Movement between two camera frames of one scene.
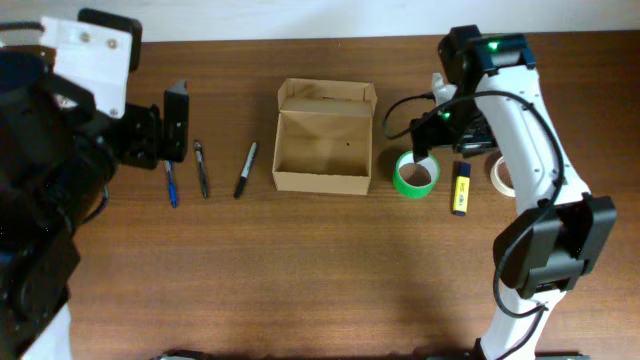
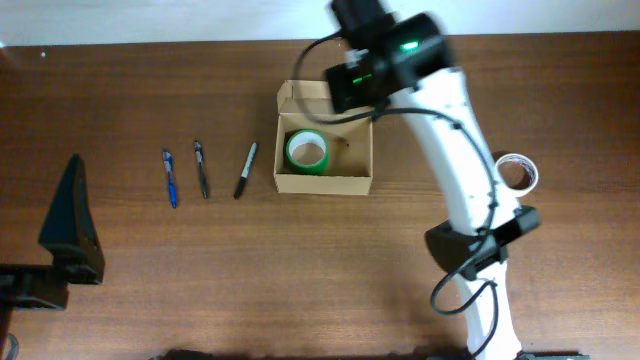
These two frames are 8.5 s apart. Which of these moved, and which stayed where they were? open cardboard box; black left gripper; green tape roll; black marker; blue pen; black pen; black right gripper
Moved: green tape roll; black right gripper; black left gripper
Stayed: black marker; black pen; blue pen; open cardboard box
